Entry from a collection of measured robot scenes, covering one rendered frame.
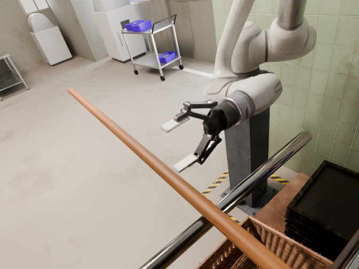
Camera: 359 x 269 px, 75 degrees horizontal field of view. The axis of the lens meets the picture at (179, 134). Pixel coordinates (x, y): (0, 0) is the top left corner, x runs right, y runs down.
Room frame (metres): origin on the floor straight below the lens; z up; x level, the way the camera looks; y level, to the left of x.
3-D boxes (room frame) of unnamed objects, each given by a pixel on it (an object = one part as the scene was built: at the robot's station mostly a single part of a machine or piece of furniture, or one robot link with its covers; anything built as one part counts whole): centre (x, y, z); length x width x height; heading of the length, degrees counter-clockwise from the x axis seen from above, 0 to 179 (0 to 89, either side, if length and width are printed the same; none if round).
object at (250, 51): (1.16, -0.43, 1.17); 0.18 x 0.16 x 0.22; 70
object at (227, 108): (0.54, -0.11, 1.20); 0.09 x 0.07 x 0.08; 119
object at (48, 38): (6.92, 2.72, 0.62); 0.63 x 0.53 x 1.24; 123
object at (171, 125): (0.48, 0.00, 1.27); 0.07 x 0.03 x 0.01; 119
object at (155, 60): (4.24, 0.07, 0.46); 0.98 x 0.59 x 0.93; 33
